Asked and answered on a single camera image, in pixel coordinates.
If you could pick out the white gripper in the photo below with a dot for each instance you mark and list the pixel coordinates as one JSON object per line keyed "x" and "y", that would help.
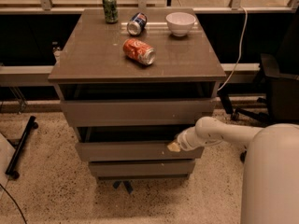
{"x": 183, "y": 142}

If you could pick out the grey drawer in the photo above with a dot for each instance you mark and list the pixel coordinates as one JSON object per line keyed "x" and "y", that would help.
{"x": 136, "y": 112}
{"x": 141, "y": 168}
{"x": 131, "y": 143}

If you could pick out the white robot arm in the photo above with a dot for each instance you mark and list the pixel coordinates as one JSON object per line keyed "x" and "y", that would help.
{"x": 270, "y": 191}

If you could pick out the grey bottom drawer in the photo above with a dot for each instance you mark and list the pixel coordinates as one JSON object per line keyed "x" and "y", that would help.
{"x": 141, "y": 168}

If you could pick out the grey top drawer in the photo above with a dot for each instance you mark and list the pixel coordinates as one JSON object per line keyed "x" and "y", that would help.
{"x": 136, "y": 112}

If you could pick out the grey drawer cabinet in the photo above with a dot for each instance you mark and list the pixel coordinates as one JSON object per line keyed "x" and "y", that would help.
{"x": 93, "y": 66}

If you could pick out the blue tape cross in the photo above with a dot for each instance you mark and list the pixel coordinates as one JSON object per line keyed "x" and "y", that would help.
{"x": 126, "y": 184}

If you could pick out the red coke can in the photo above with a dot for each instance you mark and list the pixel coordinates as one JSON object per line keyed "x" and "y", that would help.
{"x": 139, "y": 51}

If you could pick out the black office chair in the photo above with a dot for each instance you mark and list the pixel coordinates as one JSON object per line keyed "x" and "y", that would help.
{"x": 280, "y": 75}

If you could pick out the white bowl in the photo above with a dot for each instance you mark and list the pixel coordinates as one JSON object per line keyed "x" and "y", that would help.
{"x": 180, "y": 23}

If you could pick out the blue pepsi can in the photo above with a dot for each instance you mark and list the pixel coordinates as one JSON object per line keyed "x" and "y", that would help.
{"x": 137, "y": 23}

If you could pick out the black wheeled stand leg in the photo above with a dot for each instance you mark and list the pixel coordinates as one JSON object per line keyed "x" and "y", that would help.
{"x": 18, "y": 147}

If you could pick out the green soda can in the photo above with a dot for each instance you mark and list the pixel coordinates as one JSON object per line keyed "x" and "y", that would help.
{"x": 110, "y": 10}

